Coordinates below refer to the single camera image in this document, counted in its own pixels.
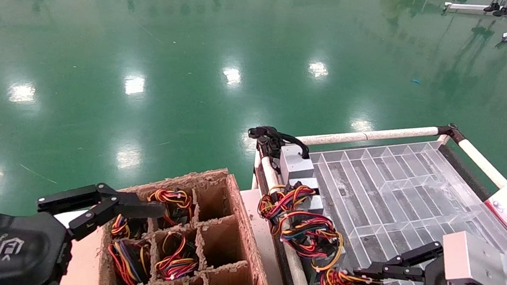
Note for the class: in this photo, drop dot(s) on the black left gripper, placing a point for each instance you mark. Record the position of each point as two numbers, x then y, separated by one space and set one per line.
6 249

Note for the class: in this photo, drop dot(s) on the clear acrylic divider tray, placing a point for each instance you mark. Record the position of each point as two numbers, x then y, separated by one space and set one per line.
397 193

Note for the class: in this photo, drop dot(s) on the brown cardboard divider box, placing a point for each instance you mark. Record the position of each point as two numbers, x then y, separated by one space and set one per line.
233 205

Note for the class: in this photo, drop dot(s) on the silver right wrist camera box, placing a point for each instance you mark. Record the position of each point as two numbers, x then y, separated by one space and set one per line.
472 261

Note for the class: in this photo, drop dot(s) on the white pipe cart frame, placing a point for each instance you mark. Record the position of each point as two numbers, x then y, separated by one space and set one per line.
375 135

